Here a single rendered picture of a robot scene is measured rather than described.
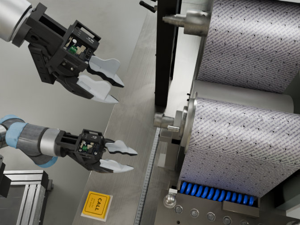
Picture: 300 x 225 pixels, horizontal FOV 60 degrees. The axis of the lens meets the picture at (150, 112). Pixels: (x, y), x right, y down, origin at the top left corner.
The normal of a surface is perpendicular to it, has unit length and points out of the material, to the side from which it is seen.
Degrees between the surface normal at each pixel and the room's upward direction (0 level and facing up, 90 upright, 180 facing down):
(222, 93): 7
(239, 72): 92
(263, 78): 92
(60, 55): 90
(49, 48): 90
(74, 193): 0
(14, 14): 47
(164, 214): 0
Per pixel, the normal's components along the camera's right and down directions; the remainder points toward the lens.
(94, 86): -0.29, 0.76
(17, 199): 0.00, -0.54
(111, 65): -0.10, 0.84
